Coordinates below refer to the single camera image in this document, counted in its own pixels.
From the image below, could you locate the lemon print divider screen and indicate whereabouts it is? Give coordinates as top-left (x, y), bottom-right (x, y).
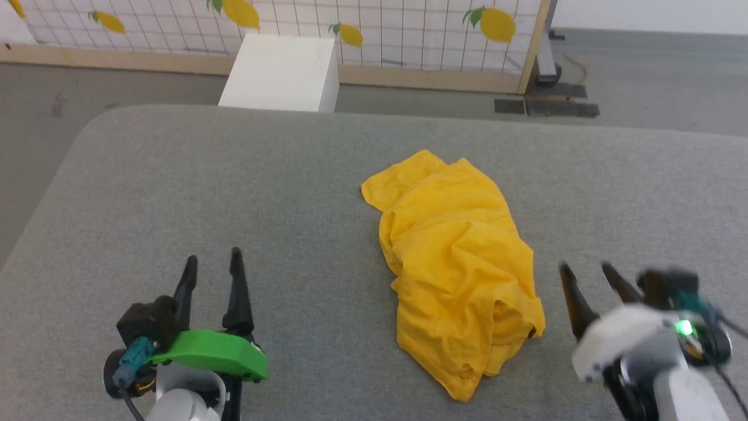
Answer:
top-left (0, 0), bottom-right (553, 95)

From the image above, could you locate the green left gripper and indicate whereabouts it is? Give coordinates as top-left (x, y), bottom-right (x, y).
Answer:
top-left (152, 247), bottom-right (270, 421)

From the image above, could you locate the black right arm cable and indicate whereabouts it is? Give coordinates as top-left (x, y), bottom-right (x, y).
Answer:
top-left (716, 313), bottom-right (748, 421)

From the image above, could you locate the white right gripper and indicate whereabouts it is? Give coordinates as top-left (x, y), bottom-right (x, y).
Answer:
top-left (559, 262), bottom-right (697, 384)

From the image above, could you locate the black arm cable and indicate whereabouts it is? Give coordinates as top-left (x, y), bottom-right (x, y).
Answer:
top-left (716, 313), bottom-right (748, 421)
top-left (119, 383), bottom-right (146, 421)

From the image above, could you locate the yellow garment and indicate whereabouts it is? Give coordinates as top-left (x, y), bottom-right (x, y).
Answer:
top-left (361, 149), bottom-right (546, 403)

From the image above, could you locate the long black floor mat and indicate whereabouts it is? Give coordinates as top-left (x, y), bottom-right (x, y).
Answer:
top-left (524, 82), bottom-right (601, 118)

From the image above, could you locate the white box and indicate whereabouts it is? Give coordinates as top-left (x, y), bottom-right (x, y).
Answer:
top-left (218, 33), bottom-right (341, 113)

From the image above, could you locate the yellow floor cable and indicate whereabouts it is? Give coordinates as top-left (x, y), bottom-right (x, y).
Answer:
top-left (562, 53), bottom-right (588, 86)

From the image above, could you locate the grey stand with caster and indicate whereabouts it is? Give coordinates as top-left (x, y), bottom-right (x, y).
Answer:
top-left (536, 0), bottom-right (565, 88)

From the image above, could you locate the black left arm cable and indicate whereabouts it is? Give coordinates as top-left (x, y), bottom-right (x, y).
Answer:
top-left (119, 383), bottom-right (146, 421)

